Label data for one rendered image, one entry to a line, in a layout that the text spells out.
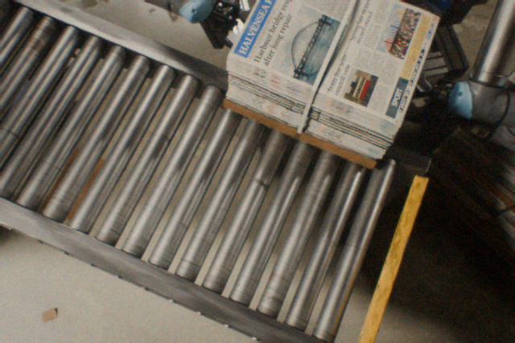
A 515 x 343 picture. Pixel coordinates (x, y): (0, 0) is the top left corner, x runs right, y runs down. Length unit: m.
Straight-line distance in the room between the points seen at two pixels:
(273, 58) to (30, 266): 1.33
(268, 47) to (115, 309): 1.22
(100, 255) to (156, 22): 1.40
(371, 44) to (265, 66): 0.23
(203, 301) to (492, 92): 0.76
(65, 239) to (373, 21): 0.80
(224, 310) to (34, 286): 1.06
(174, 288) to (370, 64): 0.62
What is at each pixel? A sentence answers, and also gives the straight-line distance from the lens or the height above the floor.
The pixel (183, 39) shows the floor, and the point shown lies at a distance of 2.32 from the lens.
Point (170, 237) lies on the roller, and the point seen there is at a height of 0.80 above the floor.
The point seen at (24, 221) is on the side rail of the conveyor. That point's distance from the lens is 1.25.
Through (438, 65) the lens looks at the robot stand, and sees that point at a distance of 2.14.
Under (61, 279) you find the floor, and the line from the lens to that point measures 2.04.
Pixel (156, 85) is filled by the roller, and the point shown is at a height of 0.80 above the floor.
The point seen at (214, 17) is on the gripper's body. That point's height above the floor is 0.85.
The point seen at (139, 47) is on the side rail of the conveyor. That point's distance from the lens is 1.36.
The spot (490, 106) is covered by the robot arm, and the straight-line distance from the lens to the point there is 1.25.
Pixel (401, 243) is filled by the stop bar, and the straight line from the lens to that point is 1.20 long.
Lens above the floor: 1.94
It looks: 71 degrees down
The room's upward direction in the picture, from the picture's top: 10 degrees clockwise
